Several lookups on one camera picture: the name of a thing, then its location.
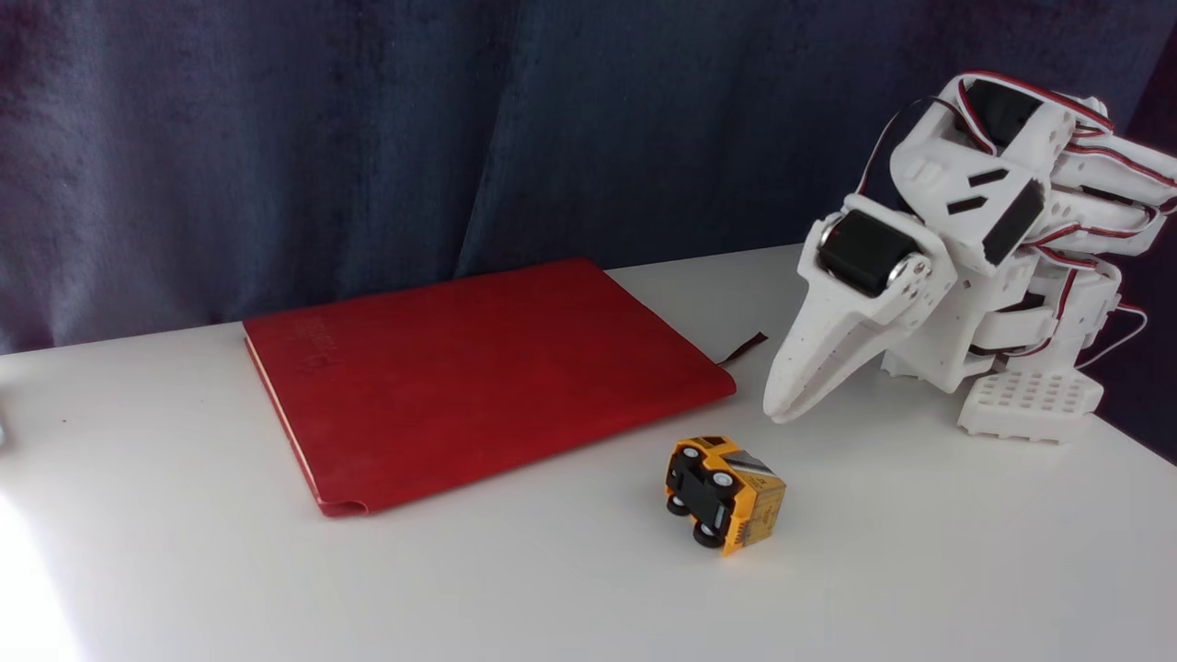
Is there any yellow toy truck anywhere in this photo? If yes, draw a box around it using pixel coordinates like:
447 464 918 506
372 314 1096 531
664 435 788 557

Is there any red notebook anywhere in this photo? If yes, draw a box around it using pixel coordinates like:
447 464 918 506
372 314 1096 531
242 257 738 519

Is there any dark red bookmark ribbon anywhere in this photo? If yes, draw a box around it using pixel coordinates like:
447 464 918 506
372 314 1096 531
717 332 768 367

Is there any dark blue curtain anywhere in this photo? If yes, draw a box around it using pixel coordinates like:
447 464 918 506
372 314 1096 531
0 0 1177 465

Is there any red white black servo cable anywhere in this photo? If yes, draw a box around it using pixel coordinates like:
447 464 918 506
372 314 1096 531
855 72 1118 196

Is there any thin white cable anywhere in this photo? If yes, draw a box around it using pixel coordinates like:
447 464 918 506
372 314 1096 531
1074 302 1149 371

